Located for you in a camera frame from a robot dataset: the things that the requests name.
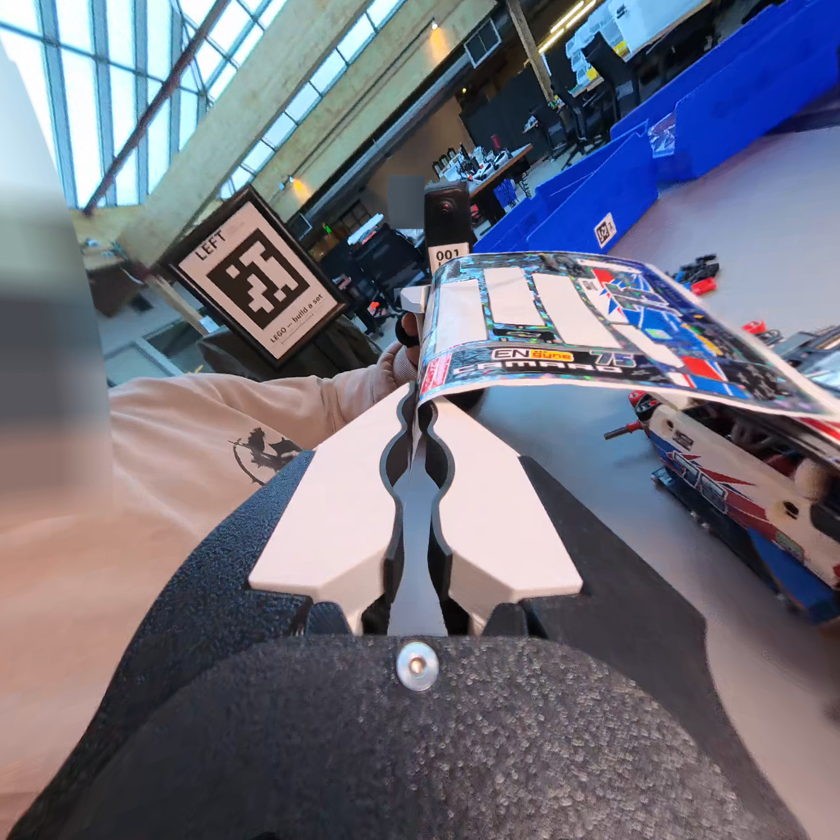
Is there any black framed marker sign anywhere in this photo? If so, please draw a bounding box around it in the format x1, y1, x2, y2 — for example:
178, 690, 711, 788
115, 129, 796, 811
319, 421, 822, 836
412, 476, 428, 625
167, 187, 350, 370

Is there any holographic sticker sheet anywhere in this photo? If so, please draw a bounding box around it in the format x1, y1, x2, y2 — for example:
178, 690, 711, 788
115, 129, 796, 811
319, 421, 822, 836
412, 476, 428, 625
416, 251, 840, 421

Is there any person's torso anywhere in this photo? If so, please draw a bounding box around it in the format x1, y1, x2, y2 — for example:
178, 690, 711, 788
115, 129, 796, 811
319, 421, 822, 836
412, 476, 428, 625
0, 420, 317, 821

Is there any pile of blue lego pieces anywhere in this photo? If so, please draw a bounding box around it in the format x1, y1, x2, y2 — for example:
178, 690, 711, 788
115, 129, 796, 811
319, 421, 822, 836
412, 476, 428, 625
666, 255, 723, 295

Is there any lego race car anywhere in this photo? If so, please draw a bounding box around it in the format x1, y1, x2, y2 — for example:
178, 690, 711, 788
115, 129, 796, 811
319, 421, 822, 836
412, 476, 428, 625
604, 325, 840, 626

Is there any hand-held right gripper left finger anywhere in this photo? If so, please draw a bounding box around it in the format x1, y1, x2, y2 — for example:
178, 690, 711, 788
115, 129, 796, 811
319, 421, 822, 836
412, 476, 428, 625
247, 382, 421, 635

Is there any person's left forearm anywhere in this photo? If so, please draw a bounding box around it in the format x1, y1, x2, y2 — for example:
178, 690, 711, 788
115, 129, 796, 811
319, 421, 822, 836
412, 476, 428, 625
108, 341, 424, 454

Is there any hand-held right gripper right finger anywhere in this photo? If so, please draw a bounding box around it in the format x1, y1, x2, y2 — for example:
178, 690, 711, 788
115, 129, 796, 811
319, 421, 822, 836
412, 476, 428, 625
420, 397, 585, 635

